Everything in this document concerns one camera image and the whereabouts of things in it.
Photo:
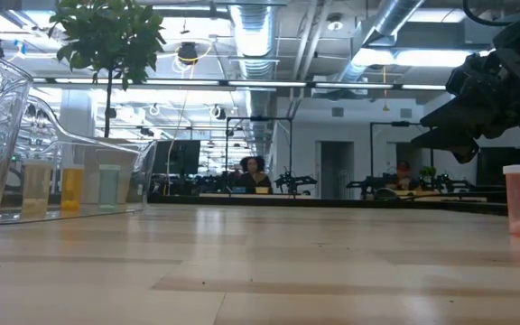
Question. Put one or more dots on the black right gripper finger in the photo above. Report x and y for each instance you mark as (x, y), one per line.
(458, 115)
(461, 142)

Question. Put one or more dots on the teal pill bottle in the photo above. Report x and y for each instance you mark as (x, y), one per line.
(109, 187)

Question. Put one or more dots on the pale yellow pill bottle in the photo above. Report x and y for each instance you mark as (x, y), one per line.
(36, 189)

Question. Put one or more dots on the clear plastic bin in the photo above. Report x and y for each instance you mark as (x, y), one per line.
(39, 135)
(2, 135)

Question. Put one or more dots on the black background robot arm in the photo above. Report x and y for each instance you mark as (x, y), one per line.
(296, 181)
(368, 184)

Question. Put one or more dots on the black cabinet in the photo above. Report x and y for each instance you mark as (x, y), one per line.
(490, 176)

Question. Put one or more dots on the small background plant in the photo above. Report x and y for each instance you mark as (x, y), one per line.
(427, 172)

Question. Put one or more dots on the person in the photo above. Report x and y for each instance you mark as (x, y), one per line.
(403, 173)
(254, 178)

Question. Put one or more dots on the bright ceiling light panel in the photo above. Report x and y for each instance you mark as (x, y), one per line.
(422, 58)

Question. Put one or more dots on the long ceiling light strip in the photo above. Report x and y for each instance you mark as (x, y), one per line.
(264, 83)

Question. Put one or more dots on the black monitor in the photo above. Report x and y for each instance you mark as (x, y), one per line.
(183, 155)

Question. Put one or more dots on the green leafy plant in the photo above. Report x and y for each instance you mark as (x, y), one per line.
(111, 36)

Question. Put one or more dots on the white plant pot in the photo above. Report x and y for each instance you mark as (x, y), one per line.
(90, 180)

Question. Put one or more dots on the black frame stand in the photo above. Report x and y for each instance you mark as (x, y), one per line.
(391, 123)
(260, 118)

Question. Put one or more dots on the silver ventilation duct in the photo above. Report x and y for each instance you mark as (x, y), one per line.
(395, 15)
(253, 36)

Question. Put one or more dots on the black table frame rail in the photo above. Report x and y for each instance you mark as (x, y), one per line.
(332, 203)

